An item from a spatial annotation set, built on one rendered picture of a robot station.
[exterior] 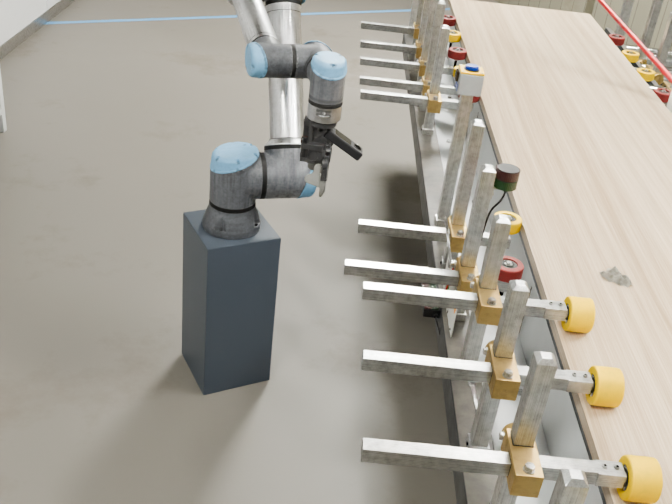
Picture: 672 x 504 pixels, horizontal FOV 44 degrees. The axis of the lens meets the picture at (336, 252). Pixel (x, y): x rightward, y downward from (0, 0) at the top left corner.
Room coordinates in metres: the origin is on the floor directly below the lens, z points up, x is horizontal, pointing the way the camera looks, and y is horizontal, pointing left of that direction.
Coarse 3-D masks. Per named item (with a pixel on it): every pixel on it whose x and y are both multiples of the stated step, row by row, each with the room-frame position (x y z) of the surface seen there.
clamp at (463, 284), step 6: (456, 258) 1.93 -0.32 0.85; (456, 264) 1.90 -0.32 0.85; (456, 270) 1.88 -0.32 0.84; (462, 270) 1.84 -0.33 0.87; (468, 270) 1.85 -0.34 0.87; (474, 270) 1.85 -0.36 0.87; (462, 276) 1.82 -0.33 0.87; (462, 282) 1.79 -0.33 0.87; (468, 282) 1.79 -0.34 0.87; (462, 288) 1.79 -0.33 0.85; (468, 288) 1.79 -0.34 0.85
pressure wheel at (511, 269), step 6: (504, 258) 1.87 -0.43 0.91; (510, 258) 1.87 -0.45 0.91; (504, 264) 1.84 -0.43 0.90; (510, 264) 1.84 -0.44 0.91; (516, 264) 1.85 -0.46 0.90; (522, 264) 1.85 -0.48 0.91; (504, 270) 1.81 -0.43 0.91; (510, 270) 1.81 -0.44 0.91; (516, 270) 1.82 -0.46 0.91; (522, 270) 1.83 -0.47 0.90; (504, 276) 1.81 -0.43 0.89; (510, 276) 1.81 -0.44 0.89; (516, 276) 1.81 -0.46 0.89
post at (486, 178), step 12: (480, 168) 1.89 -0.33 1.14; (492, 168) 1.87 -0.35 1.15; (480, 180) 1.87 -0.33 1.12; (492, 180) 1.87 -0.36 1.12; (480, 192) 1.87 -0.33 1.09; (480, 204) 1.87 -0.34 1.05; (480, 216) 1.87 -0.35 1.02; (468, 228) 1.88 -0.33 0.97; (480, 228) 1.87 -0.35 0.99; (468, 240) 1.87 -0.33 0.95; (480, 240) 1.87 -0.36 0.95; (468, 252) 1.87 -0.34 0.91; (468, 264) 1.87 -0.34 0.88; (456, 288) 1.87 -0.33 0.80
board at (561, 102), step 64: (512, 64) 3.50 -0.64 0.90; (576, 64) 3.61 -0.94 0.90; (512, 128) 2.78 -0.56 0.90; (576, 128) 2.86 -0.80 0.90; (640, 128) 2.93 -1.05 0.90; (512, 192) 2.27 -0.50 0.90; (576, 192) 2.33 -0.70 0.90; (640, 192) 2.38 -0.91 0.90; (576, 256) 1.94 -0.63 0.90; (640, 256) 1.98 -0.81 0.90; (640, 320) 1.67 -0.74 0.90; (640, 384) 1.42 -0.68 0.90; (640, 448) 1.22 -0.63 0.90
